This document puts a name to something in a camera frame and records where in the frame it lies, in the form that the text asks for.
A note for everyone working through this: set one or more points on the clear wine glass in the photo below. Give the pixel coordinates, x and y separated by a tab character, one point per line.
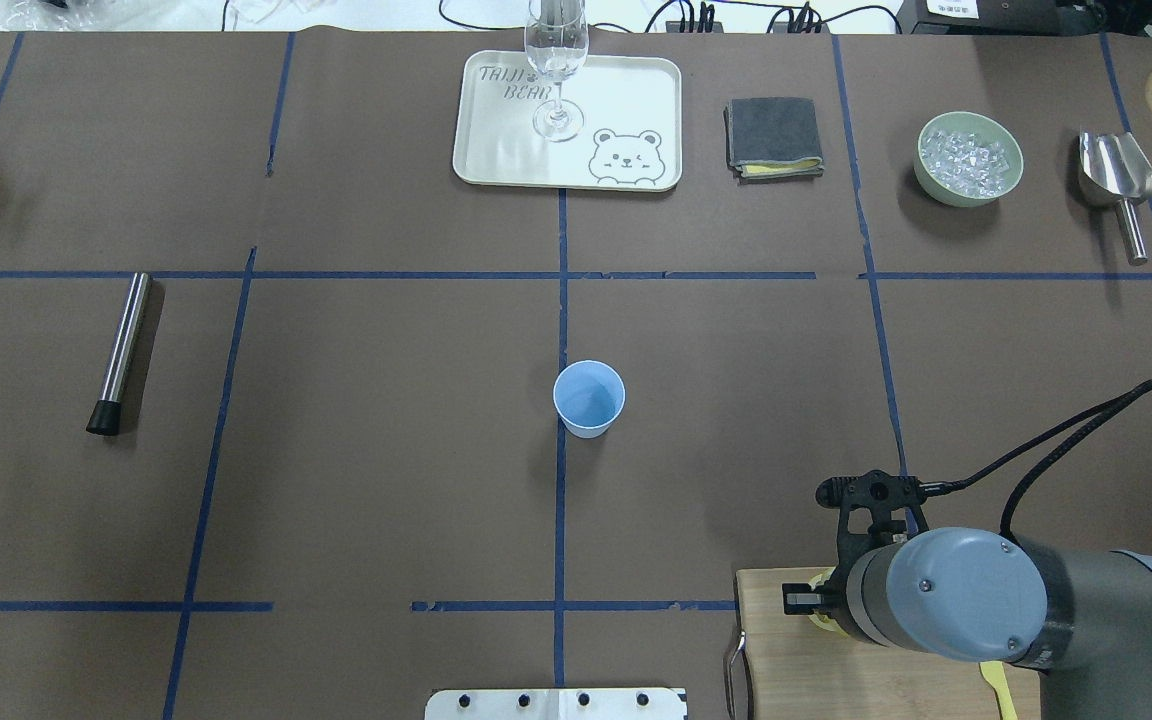
556	43

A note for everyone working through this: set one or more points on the grey folded cloth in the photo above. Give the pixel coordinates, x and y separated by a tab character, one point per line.
773	137

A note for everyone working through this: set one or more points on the cream bear tray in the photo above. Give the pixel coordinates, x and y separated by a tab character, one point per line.
620	127

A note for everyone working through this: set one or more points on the green bowl of ice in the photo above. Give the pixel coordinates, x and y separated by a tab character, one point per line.
965	160

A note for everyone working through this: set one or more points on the steel ice scoop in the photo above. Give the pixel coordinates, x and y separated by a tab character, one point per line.
1115	173

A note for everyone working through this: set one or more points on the wooden cutting board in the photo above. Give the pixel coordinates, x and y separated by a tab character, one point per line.
785	667

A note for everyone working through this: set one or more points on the steel muddler black tip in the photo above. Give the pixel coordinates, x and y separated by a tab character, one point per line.
106	417

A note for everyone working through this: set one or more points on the yellow plastic knife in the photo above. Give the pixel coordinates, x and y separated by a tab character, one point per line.
994	675

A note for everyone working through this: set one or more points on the light blue plastic cup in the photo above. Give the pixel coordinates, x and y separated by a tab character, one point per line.
588	397

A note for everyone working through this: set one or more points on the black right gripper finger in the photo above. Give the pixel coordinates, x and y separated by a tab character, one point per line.
801	599

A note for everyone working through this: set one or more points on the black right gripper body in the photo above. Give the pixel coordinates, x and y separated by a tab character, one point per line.
804	600

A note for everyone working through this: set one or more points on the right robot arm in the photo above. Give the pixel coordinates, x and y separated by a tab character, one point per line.
1081	620

